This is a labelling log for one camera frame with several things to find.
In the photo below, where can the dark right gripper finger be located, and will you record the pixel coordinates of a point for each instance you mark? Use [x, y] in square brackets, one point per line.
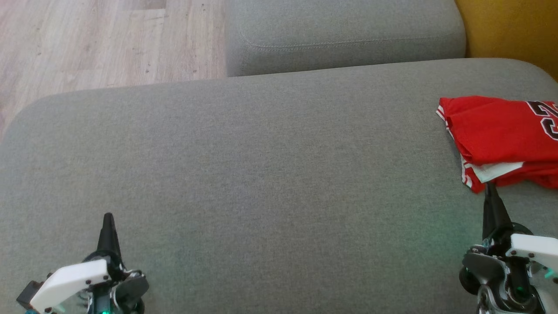
[495, 213]

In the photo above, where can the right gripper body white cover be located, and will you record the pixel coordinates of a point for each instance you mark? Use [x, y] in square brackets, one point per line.
[532, 253]

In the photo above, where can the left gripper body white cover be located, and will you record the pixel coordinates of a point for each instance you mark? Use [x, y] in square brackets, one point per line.
[69, 283]

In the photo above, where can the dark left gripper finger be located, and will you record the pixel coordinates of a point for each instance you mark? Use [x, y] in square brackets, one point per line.
[109, 240]

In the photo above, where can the red basketball jersey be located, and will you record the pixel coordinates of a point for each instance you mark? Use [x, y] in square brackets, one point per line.
[492, 131]

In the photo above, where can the large grey sofa seat cushion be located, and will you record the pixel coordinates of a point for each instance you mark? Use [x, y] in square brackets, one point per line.
[261, 174]

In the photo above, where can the large yellow sofa backrest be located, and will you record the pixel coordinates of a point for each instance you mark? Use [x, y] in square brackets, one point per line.
[514, 30]

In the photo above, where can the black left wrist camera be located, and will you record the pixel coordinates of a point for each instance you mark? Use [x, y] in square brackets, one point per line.
[29, 294]

